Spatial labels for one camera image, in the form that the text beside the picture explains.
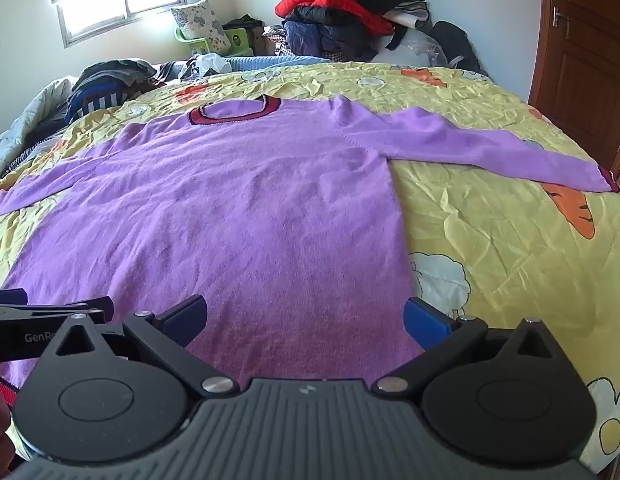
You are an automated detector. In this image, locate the brown wooden door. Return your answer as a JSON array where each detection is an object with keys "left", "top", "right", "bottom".
[{"left": 526, "top": 0, "right": 620, "bottom": 167}]

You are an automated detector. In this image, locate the green plastic chair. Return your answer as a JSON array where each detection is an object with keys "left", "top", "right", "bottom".
[{"left": 174, "top": 26, "right": 249, "bottom": 57}]

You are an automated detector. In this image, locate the red puffer jacket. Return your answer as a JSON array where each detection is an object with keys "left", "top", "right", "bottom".
[{"left": 274, "top": 0, "right": 396, "bottom": 37}]

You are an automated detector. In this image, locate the purple knit sweater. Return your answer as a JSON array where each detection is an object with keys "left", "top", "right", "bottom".
[{"left": 0, "top": 94, "right": 620, "bottom": 390}]

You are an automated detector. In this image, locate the white quilt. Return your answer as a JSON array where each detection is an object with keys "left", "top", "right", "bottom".
[{"left": 0, "top": 76, "right": 77, "bottom": 182}]

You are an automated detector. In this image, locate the black backpack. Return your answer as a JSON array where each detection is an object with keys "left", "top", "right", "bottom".
[{"left": 429, "top": 20, "right": 484, "bottom": 75}]

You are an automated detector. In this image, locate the window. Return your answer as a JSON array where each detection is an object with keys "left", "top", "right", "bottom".
[{"left": 57, "top": 0, "right": 189, "bottom": 49}]

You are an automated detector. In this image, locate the yellow cartoon print bedsheet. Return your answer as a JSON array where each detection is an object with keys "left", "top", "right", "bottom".
[{"left": 0, "top": 57, "right": 620, "bottom": 476}]

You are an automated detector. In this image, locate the blue knit blanket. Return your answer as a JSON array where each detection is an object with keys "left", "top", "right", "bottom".
[{"left": 224, "top": 53, "right": 331, "bottom": 74}]

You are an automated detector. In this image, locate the pile of dark striped clothes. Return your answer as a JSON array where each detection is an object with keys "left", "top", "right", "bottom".
[{"left": 64, "top": 58, "right": 159, "bottom": 124}]

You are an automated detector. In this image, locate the checkered fabric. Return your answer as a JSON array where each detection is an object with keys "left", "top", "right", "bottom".
[{"left": 262, "top": 24, "right": 291, "bottom": 57}]

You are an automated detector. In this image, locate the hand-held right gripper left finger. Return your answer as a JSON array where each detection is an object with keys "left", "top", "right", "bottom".
[{"left": 50, "top": 294, "right": 239, "bottom": 402}]

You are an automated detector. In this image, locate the white plastic bag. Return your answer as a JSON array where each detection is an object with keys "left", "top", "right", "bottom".
[{"left": 374, "top": 26, "right": 449, "bottom": 67}]

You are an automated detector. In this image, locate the grey and white garment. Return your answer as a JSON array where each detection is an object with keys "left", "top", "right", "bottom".
[{"left": 384, "top": 0, "right": 431, "bottom": 29}]

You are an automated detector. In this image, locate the crumpled white cloth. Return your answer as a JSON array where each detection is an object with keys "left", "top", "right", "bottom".
[{"left": 189, "top": 52, "right": 231, "bottom": 79}]

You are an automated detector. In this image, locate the floral pillow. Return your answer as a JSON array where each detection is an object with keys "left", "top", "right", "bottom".
[{"left": 170, "top": 0, "right": 233, "bottom": 56}]

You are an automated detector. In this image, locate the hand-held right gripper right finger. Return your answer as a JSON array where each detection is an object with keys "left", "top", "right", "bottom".
[{"left": 372, "top": 297, "right": 561, "bottom": 402}]

